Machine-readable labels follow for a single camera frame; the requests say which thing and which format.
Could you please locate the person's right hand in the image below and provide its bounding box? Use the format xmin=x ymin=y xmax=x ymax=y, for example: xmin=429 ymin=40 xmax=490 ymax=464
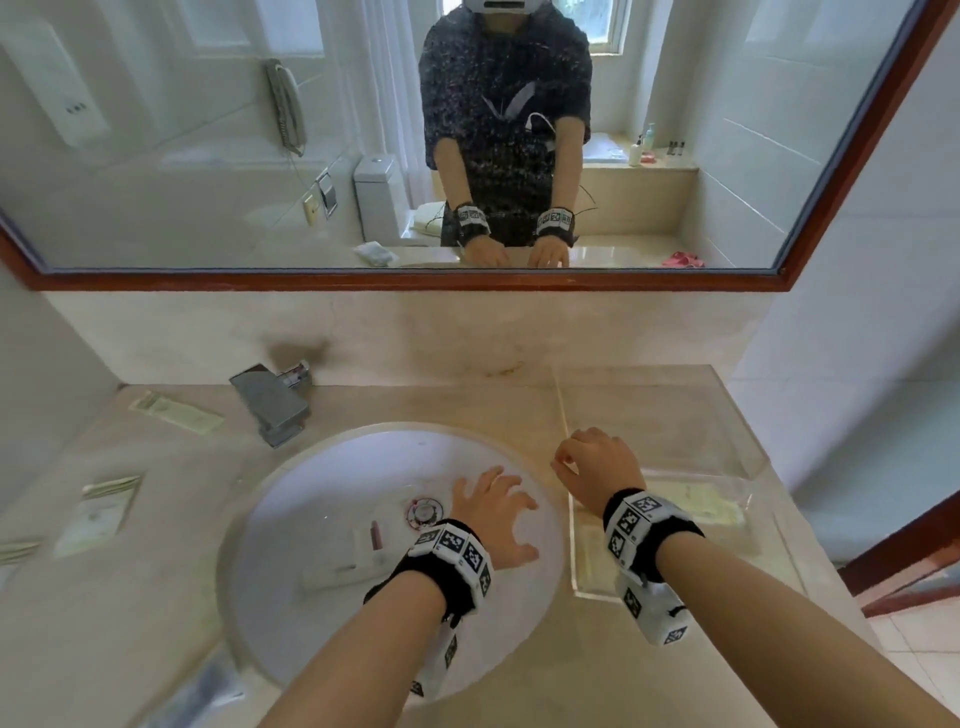
xmin=551 ymin=427 xmax=647 ymax=519

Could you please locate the person's left hand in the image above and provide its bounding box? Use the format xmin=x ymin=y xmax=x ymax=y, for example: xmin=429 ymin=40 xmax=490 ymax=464
xmin=450 ymin=465 xmax=541 ymax=570

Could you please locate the person's left forearm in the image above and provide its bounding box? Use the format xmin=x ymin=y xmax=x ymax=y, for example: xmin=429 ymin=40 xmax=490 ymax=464
xmin=258 ymin=570 xmax=449 ymax=728

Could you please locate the person's right forearm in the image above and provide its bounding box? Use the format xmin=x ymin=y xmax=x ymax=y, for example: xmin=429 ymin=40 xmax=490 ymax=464
xmin=651 ymin=534 xmax=960 ymax=728

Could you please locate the chrome sink drain plug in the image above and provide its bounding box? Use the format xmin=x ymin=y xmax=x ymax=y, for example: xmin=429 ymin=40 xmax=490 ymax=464
xmin=405 ymin=496 xmax=446 ymax=531

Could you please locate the clear acrylic tray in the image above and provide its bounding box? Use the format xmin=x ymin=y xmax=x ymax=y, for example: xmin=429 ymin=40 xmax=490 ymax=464
xmin=552 ymin=364 xmax=810 ymax=603

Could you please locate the long white toiletry packet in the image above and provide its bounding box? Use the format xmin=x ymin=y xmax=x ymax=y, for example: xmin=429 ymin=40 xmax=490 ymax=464
xmin=301 ymin=551 xmax=393 ymax=595

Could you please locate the pale flat toiletry packet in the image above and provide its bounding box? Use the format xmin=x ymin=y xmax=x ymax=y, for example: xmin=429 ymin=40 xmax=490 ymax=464
xmin=648 ymin=480 xmax=748 ymax=531
xmin=126 ymin=390 xmax=227 ymax=437

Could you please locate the white round sink basin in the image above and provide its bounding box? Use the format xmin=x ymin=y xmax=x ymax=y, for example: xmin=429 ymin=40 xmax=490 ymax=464
xmin=216 ymin=423 xmax=568 ymax=715

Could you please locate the square chrome faucet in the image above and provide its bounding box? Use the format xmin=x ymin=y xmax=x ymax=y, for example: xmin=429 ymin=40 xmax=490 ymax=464
xmin=228 ymin=361 xmax=313 ymax=450

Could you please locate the clear plastic wrapped packet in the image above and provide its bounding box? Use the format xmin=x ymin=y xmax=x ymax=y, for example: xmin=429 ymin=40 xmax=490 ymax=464
xmin=141 ymin=643 xmax=250 ymax=728

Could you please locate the pale green toiletry packet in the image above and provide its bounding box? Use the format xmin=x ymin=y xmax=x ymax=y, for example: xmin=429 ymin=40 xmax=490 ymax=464
xmin=53 ymin=474 xmax=144 ymax=561

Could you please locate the black marker wrist band camera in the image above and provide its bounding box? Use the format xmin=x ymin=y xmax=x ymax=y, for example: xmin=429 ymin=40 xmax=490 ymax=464
xmin=363 ymin=519 xmax=496 ymax=700
xmin=601 ymin=488 xmax=707 ymax=648

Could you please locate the brown wooden door frame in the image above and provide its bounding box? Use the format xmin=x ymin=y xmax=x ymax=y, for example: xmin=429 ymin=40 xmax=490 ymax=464
xmin=835 ymin=490 xmax=960 ymax=621

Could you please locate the wood framed wall mirror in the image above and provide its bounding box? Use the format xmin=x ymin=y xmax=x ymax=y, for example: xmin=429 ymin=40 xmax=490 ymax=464
xmin=0 ymin=0 xmax=960 ymax=294

